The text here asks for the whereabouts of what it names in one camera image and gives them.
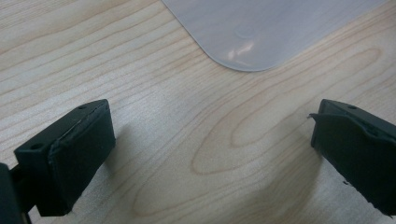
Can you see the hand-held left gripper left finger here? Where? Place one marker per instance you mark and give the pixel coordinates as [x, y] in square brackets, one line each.
[74, 155]

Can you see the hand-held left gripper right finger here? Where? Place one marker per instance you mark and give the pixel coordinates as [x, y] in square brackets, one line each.
[358, 152]

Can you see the translucent white plastic mat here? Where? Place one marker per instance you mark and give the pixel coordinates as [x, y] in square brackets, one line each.
[264, 31]

